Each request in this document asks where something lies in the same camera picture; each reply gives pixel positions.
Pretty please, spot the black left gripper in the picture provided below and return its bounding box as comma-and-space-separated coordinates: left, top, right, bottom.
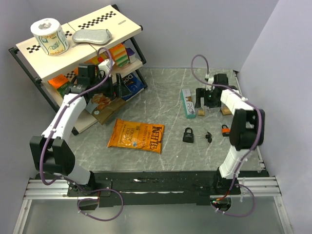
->
90, 73, 131, 98

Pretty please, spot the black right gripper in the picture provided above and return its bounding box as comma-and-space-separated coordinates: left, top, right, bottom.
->
195, 87, 222, 108

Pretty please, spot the small brass padlock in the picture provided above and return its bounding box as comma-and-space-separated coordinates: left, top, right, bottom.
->
198, 107, 205, 116

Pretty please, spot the large brass padlock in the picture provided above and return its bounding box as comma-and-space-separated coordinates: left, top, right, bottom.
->
220, 106, 232, 116

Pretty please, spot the black padlock key bunch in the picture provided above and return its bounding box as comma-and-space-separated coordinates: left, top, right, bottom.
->
198, 128, 213, 147

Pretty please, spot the orange black padlock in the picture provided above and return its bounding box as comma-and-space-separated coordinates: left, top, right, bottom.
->
221, 124, 231, 137

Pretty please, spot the black Kaijing padlock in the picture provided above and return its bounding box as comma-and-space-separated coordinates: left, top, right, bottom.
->
182, 127, 194, 143

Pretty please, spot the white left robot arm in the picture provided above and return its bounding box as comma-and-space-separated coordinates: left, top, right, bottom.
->
30, 59, 125, 196

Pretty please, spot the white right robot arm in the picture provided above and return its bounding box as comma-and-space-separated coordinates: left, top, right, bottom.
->
201, 75, 265, 194

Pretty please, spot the blue Doritos bag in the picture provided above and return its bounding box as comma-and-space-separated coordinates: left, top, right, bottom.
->
122, 73, 144, 101

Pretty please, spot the brown pretzel snack bag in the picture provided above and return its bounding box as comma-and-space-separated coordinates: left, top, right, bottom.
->
85, 94, 126, 125

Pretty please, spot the green white toothpaste box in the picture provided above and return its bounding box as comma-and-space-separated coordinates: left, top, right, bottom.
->
181, 89, 196, 118

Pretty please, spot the right orange green box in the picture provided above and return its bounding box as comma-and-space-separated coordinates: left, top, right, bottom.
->
88, 57, 99, 65

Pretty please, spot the orange green box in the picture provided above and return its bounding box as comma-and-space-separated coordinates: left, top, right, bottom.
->
48, 74, 70, 98
88, 57, 99, 65

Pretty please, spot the purple white small box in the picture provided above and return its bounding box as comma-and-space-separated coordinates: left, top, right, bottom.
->
126, 48, 137, 63

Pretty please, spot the colourful sponge pack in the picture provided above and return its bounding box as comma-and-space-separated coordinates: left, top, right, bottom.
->
109, 43, 130, 67

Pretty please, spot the beige black shelf rack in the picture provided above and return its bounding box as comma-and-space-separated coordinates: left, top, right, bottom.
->
8, 4, 148, 136

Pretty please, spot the left orange green box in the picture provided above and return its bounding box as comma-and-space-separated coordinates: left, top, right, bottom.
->
48, 74, 70, 98

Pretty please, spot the orange Kettle chips bag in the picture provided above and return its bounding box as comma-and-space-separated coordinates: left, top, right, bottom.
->
107, 119, 165, 154

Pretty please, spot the silver glitter sponge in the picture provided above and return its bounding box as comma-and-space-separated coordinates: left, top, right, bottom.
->
72, 29, 113, 45

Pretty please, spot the toilet paper roll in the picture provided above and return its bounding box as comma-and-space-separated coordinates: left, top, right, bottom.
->
30, 18, 69, 56

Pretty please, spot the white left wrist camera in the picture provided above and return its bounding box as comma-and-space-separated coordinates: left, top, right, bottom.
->
97, 58, 115, 74

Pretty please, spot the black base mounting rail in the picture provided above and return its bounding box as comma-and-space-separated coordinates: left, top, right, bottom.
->
67, 171, 232, 207

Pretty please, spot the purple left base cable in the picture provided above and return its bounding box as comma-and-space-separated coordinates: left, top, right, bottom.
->
77, 189, 124, 222

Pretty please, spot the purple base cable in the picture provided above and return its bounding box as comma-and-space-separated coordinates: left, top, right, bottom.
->
77, 189, 124, 222
211, 184, 256, 217

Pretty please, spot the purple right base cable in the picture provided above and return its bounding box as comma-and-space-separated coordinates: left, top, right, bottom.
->
211, 184, 256, 217

